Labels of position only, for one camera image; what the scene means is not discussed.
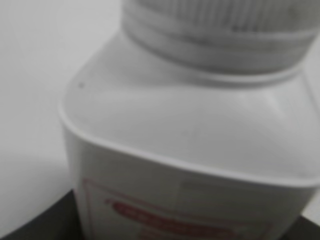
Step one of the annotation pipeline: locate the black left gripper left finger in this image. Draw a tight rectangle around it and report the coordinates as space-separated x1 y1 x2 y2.
1 191 84 240

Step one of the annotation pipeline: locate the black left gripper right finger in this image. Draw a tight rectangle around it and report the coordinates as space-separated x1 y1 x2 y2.
294 217 320 240

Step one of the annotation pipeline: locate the white yili changqing yogurt bottle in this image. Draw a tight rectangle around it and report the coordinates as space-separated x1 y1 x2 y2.
59 34 320 240

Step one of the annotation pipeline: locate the white plastic bottle cap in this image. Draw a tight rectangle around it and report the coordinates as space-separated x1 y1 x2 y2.
121 0 320 74

